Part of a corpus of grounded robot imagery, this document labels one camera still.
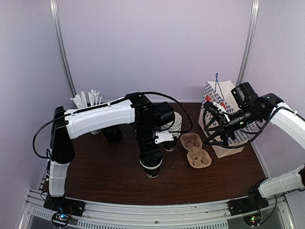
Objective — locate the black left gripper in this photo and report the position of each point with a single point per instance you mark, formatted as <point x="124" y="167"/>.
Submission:
<point x="148" y="153"/>

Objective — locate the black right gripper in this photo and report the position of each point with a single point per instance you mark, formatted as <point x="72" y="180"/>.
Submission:
<point x="219" y="131"/>

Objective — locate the black white paper cup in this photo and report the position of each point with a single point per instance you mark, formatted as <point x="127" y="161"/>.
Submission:
<point x="152" y="172"/>

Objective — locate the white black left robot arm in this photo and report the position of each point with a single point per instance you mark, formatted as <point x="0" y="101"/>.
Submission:
<point x="135" y="109"/>

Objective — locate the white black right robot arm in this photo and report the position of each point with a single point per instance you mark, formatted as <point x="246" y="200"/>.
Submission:
<point x="278" y="141"/>

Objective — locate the cardboard cup carrier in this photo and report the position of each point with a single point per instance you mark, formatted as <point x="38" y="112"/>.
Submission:
<point x="197" y="157"/>

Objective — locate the stacked paper cups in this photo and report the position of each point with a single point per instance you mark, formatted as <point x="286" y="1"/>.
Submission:
<point x="174" y="128"/>

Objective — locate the blue checkered paper bag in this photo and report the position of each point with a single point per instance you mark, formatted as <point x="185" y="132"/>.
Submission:
<point x="219" y="94"/>

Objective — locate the black lid stack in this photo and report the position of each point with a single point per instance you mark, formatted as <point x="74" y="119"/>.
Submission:
<point x="112" y="134"/>

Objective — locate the white paper straw cup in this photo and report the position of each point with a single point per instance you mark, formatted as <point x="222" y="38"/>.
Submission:
<point x="95" y="132"/>

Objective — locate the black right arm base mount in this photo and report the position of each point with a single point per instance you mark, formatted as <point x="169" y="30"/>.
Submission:
<point x="247" y="204"/>

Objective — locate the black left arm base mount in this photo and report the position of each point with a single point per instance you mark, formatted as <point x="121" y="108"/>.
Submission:
<point x="64" y="205"/>

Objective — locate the aluminium table front rail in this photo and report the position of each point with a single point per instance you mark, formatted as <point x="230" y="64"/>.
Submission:
<point x="210" y="215"/>

